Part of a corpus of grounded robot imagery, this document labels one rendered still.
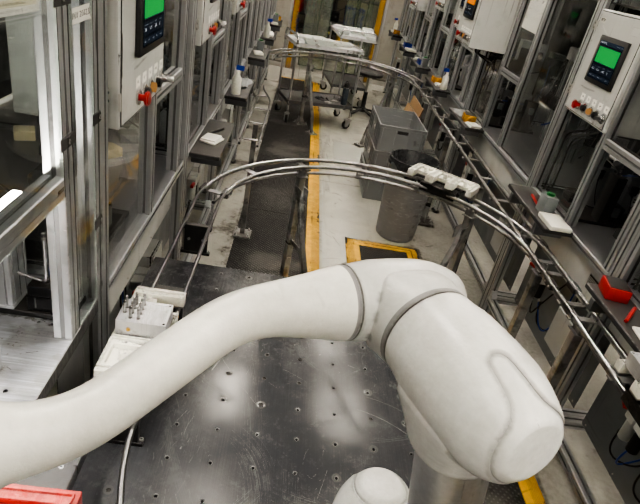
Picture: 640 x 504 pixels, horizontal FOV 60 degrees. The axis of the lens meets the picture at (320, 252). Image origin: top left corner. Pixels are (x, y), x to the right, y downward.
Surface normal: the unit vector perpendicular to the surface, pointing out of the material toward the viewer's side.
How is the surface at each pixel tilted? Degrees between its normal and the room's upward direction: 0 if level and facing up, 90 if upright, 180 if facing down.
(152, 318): 0
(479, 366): 29
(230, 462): 0
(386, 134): 91
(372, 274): 16
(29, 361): 0
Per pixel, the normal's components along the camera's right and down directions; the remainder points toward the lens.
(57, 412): 0.41, -0.68
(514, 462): 0.47, 0.40
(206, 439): 0.18, -0.86
